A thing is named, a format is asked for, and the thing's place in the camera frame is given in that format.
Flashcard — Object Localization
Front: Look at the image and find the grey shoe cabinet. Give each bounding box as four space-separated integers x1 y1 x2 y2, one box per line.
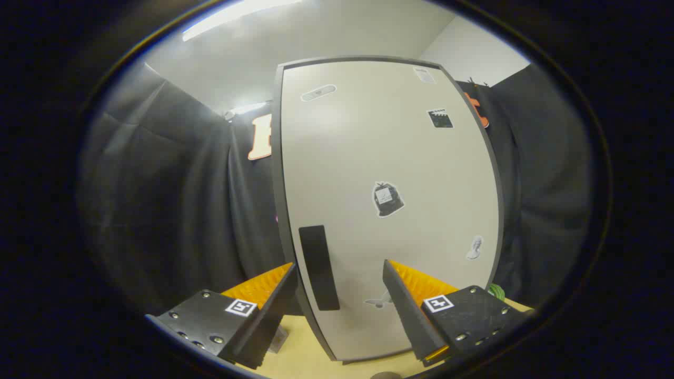
271 55 506 364

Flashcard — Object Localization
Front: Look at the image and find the black door handle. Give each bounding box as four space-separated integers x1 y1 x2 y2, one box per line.
299 225 341 311

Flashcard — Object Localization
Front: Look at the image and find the black backdrop cloth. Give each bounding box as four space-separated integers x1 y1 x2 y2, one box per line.
76 63 593 316

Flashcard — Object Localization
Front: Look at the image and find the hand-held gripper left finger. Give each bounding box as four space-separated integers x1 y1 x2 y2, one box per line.
145 262 299 370

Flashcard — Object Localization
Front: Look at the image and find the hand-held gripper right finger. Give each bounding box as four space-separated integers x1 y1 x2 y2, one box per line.
382 259 530 368

